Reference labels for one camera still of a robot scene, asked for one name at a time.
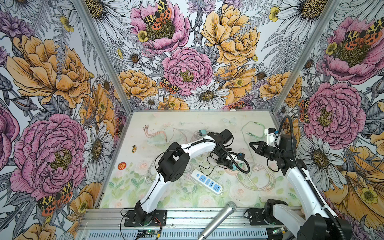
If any teal charger with white cable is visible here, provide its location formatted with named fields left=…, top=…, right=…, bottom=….
left=199, top=130, right=207, bottom=137

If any pink multi-head USB cable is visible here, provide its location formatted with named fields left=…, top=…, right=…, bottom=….
left=142, top=125, right=193, bottom=144

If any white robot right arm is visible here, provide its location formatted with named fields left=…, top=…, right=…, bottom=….
left=249, top=133, right=353, bottom=240

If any pink socket cord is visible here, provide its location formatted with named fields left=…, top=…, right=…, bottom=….
left=236, top=160, right=277, bottom=192

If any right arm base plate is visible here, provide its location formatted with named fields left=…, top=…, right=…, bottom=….
left=245, top=208, right=269, bottom=226

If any silver microphone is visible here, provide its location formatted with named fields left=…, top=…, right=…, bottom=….
left=198, top=202, right=237, bottom=240

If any green multi-head USB cable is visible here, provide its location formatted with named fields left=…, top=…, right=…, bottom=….
left=241, top=121, right=266, bottom=163

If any green circuit board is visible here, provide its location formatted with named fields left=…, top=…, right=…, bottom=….
left=136, top=230, right=159, bottom=239

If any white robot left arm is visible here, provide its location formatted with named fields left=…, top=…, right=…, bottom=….
left=134, top=129, right=240, bottom=217

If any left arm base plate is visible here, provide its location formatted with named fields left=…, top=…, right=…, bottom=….
left=124, top=210, right=168, bottom=227

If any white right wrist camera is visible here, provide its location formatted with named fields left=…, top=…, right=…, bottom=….
left=265, top=128, right=278, bottom=147

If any white blue power strip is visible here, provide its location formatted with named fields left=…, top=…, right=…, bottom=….
left=191, top=170, right=223, bottom=195

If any black corrugated cable conduit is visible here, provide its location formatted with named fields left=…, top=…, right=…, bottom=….
left=277, top=115, right=347, bottom=240

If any black thin USB cable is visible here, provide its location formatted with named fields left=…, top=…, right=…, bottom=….
left=197, top=154, right=229, bottom=177

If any teal charger with black cable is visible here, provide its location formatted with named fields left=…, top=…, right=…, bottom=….
left=232, top=164, right=240, bottom=171

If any round red sticker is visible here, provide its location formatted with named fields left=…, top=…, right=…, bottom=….
left=118, top=162, right=127, bottom=171

